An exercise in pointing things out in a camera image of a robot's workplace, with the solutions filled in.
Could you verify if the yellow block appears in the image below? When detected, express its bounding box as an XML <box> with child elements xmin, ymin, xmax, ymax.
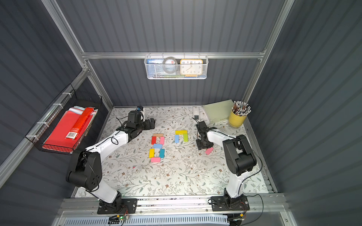
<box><xmin>149</xmin><ymin>149</ymin><xmax>155</xmax><ymax>159</ymax></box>
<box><xmin>175</xmin><ymin>130</ymin><xmax>188</xmax><ymax>135</ymax></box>

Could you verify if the red block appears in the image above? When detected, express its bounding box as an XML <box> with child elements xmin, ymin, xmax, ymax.
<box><xmin>151</xmin><ymin>136</ymin><xmax>156</xmax><ymax>145</ymax></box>

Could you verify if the yellow block front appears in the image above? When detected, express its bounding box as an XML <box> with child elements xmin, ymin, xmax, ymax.
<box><xmin>149</xmin><ymin>149</ymin><xmax>155</xmax><ymax>159</ymax></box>

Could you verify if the teal block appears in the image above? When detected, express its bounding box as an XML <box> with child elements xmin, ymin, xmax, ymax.
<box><xmin>159</xmin><ymin>149</ymin><xmax>165</xmax><ymax>158</ymax></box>

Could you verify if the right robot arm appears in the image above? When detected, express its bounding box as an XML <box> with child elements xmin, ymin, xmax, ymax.
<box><xmin>196</xmin><ymin>121</ymin><xmax>257</xmax><ymax>205</ymax></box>

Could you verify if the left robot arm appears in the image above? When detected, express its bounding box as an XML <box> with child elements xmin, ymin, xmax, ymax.
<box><xmin>66</xmin><ymin>106</ymin><xmax>156</xmax><ymax>203</ymax></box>

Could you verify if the white remote control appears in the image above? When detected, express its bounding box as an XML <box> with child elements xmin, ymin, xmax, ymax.
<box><xmin>192</xmin><ymin>106</ymin><xmax>200</xmax><ymax>121</ymax></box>

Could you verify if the pale green book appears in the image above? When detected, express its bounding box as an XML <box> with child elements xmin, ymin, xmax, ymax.
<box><xmin>203</xmin><ymin>99</ymin><xmax>233</xmax><ymax>123</ymax></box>

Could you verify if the yellow pencil cup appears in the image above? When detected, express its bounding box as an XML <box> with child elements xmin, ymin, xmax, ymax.
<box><xmin>228</xmin><ymin>111</ymin><xmax>247</xmax><ymax>128</ymax></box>

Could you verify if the red folders stack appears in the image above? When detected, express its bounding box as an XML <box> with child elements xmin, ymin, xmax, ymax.
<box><xmin>41</xmin><ymin>106</ymin><xmax>98</xmax><ymax>153</ymax></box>

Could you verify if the orange alarm clock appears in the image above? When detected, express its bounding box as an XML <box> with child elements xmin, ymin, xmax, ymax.
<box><xmin>180</xmin><ymin>59</ymin><xmax>204</xmax><ymax>76</ymax></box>

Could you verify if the white wire wall basket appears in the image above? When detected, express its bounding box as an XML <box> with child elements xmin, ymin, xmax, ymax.
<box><xmin>144</xmin><ymin>55</ymin><xmax>209</xmax><ymax>80</ymax></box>

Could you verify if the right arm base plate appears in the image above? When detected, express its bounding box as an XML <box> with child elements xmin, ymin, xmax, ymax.
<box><xmin>208</xmin><ymin>195</ymin><xmax>250</xmax><ymax>211</ymax></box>

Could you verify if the black wire side basket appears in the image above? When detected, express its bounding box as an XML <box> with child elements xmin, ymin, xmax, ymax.
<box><xmin>25</xmin><ymin>87</ymin><xmax>103</xmax><ymax>154</ymax></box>

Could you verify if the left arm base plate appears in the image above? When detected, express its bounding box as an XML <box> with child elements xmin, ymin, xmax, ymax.
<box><xmin>97</xmin><ymin>198</ymin><xmax>138</xmax><ymax>215</ymax></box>

